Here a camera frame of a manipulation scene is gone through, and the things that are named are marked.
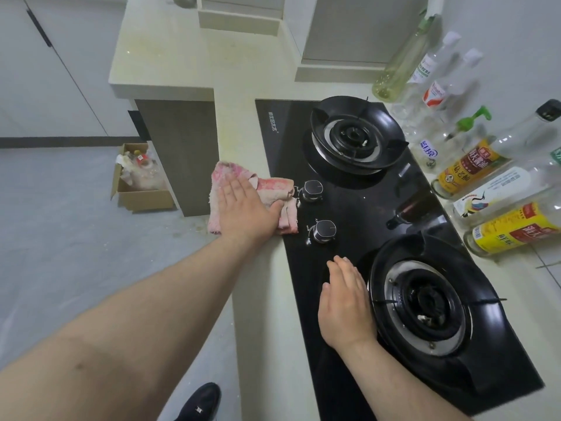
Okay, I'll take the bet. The person's right hand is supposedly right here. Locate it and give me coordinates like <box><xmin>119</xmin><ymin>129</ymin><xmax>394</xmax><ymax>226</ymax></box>
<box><xmin>317</xmin><ymin>254</ymin><xmax>379</xmax><ymax>354</ymax></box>

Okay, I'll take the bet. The person's left hand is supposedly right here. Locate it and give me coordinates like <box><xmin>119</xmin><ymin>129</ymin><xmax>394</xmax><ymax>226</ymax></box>
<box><xmin>217</xmin><ymin>175</ymin><xmax>286</xmax><ymax>246</ymax></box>

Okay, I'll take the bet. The pink dish cloth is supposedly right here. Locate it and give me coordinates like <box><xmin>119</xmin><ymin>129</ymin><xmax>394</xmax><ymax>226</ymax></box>
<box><xmin>206</xmin><ymin>161</ymin><xmax>300</xmax><ymax>236</ymax></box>

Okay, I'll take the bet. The person's right forearm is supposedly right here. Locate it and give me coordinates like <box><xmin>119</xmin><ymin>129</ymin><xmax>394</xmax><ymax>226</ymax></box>
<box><xmin>337</xmin><ymin>340</ymin><xmax>472</xmax><ymax>421</ymax></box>

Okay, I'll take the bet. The person's left forearm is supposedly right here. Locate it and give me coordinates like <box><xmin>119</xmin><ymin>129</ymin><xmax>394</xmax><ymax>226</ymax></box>
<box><xmin>0</xmin><ymin>234</ymin><xmax>264</xmax><ymax>421</ymax></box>

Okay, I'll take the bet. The person's black left shoe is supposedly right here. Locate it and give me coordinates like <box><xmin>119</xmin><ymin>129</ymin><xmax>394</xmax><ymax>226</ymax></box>
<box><xmin>175</xmin><ymin>382</ymin><xmax>222</xmax><ymax>421</ymax></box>

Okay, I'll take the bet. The white countertop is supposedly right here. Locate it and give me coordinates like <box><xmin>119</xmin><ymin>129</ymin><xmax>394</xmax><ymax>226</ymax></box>
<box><xmin>108</xmin><ymin>0</ymin><xmax>303</xmax><ymax>101</ymax></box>

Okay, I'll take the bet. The black glass gas stove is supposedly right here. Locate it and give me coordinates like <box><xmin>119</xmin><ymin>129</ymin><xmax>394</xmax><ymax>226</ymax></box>
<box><xmin>255</xmin><ymin>98</ymin><xmax>545</xmax><ymax>421</ymax></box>

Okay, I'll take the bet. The black round stove burner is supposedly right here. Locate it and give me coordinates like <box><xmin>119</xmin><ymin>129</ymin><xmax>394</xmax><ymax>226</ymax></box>
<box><xmin>310</xmin><ymin>96</ymin><xmax>409</xmax><ymax>165</ymax></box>
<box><xmin>367</xmin><ymin>234</ymin><xmax>511</xmax><ymax>382</ymax></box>

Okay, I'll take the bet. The large open cardboard box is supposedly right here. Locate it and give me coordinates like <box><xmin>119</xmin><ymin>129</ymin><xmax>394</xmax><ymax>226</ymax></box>
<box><xmin>110</xmin><ymin>143</ymin><xmax>176</xmax><ymax>213</ymax></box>

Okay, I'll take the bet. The yellow label vinegar bottle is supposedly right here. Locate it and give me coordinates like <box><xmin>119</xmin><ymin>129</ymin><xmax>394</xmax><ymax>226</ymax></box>
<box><xmin>463</xmin><ymin>188</ymin><xmax>561</xmax><ymax>258</ymax></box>

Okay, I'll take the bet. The green pump clear bottle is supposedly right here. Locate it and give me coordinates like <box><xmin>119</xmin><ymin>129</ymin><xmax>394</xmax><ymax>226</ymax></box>
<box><xmin>410</xmin><ymin>105</ymin><xmax>493</xmax><ymax>174</ymax></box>

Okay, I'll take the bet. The white cap green band bottle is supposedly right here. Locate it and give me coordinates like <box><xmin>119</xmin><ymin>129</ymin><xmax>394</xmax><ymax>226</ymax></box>
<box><xmin>452</xmin><ymin>146</ymin><xmax>561</xmax><ymax>220</ymax></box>

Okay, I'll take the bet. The black cap yellow label bottle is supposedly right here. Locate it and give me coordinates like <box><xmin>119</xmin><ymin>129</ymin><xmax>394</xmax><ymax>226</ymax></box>
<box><xmin>430</xmin><ymin>99</ymin><xmax>561</xmax><ymax>200</ymax></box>

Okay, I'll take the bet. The clear bottle yellowish oil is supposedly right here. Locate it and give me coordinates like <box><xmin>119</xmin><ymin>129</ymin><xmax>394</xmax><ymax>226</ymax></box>
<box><xmin>371</xmin><ymin>0</ymin><xmax>444</xmax><ymax>102</ymax></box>

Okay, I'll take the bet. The clear bottle red label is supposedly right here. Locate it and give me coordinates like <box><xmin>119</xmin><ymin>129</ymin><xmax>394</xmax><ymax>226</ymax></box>
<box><xmin>390</xmin><ymin>47</ymin><xmax>484</xmax><ymax>123</ymax></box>

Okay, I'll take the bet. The clear bottle white label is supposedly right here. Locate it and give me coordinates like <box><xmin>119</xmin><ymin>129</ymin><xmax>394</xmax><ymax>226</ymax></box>
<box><xmin>407</xmin><ymin>31</ymin><xmax>462</xmax><ymax>86</ymax></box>

